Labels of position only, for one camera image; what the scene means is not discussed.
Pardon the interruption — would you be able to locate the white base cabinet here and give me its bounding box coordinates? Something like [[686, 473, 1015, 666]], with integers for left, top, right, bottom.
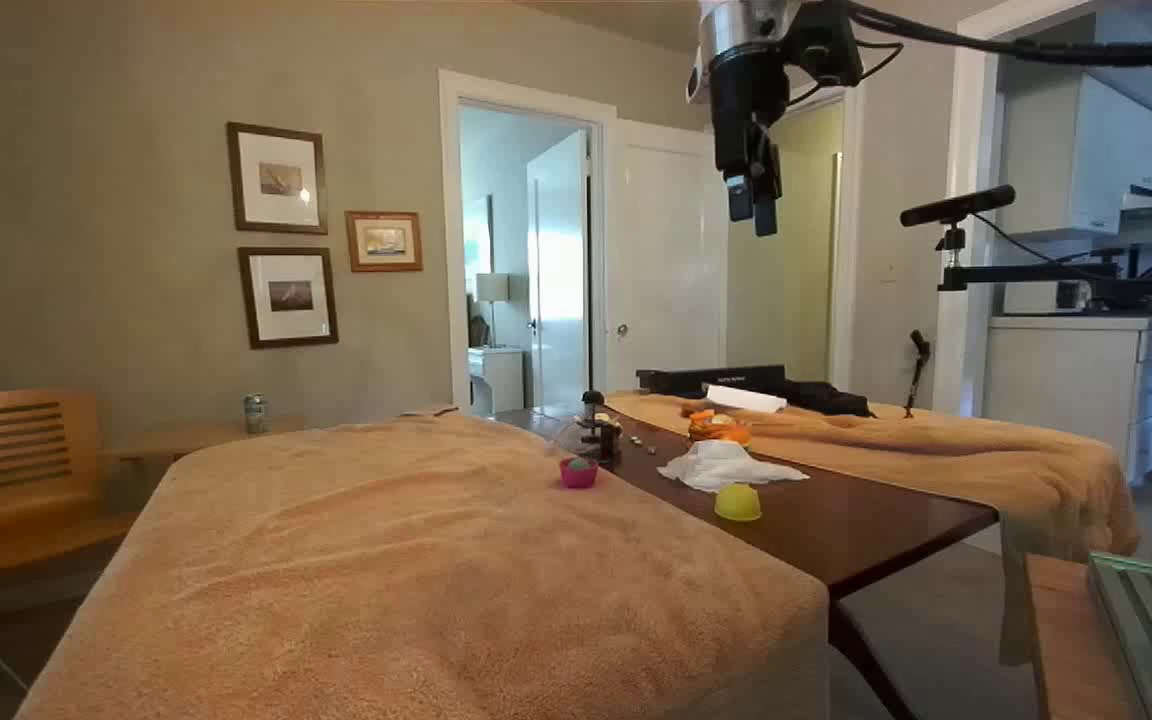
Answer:
[[983, 314, 1152, 490]]

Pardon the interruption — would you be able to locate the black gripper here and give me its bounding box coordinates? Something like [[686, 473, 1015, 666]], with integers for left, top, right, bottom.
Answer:
[[706, 45, 795, 239]]

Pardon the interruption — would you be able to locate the light wooden bench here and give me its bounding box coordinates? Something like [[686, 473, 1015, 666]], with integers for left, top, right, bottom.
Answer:
[[1025, 554, 1147, 720]]

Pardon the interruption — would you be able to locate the white paper towel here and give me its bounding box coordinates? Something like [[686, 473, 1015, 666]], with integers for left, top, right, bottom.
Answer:
[[658, 437, 811, 496]]

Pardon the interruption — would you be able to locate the large tan towel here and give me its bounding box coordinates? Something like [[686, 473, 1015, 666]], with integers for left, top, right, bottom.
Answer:
[[12, 407, 831, 720]]

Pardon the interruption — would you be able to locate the small wood framed picture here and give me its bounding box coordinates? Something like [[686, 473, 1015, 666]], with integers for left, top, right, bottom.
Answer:
[[346, 210, 430, 277]]

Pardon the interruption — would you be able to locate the flat black case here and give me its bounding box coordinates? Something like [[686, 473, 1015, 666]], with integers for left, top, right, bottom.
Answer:
[[631, 362, 875, 420]]

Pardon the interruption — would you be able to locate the pink plastic cup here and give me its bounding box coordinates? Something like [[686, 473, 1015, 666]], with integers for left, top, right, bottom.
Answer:
[[558, 451, 601, 494]]

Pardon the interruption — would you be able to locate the black cable bundle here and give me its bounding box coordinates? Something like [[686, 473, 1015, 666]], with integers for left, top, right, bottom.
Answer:
[[847, 0, 1152, 90]]

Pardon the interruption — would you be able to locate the black camera stand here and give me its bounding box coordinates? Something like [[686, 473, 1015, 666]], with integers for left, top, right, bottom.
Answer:
[[933, 216, 1152, 319]]

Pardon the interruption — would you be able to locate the white door frame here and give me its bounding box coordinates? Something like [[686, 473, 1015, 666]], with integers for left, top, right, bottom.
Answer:
[[438, 70, 621, 420]]

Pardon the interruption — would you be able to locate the yellow plastic bowl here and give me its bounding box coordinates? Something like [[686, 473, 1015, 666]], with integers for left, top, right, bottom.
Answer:
[[714, 482, 763, 527]]

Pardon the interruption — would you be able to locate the small black figure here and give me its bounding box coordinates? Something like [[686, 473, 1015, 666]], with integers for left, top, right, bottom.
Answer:
[[575, 387, 628, 473]]

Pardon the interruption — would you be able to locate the light wooden slatted chair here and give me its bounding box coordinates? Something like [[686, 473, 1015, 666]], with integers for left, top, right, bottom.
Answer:
[[0, 387, 135, 579]]

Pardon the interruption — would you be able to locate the small black tripod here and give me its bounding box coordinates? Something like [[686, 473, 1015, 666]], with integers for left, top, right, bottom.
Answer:
[[905, 330, 936, 420]]

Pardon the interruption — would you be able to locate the green tray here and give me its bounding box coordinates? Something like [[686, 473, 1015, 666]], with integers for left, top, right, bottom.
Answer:
[[1089, 547, 1152, 720]]

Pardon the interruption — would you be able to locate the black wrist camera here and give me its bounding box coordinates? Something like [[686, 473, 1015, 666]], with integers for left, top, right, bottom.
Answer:
[[784, 0, 870, 90]]

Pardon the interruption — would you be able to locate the white box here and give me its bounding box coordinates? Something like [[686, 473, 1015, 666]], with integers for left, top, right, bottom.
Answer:
[[699, 382, 794, 416]]

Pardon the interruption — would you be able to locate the black framed picture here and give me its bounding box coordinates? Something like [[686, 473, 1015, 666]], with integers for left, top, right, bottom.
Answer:
[[223, 119, 333, 239], [238, 246, 340, 353]]

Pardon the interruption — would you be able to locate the dark wooden table leg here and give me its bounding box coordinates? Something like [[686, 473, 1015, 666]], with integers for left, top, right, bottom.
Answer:
[[826, 592, 919, 720]]

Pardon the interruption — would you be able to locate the white inner room door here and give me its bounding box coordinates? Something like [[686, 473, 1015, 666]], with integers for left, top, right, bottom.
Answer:
[[524, 129, 596, 420]]

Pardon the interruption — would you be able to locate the white panel door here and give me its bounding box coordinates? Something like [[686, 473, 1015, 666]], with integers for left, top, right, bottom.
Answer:
[[596, 117, 733, 400]]

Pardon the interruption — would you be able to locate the black bar camera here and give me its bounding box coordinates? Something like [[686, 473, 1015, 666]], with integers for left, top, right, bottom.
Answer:
[[896, 179, 1019, 232]]

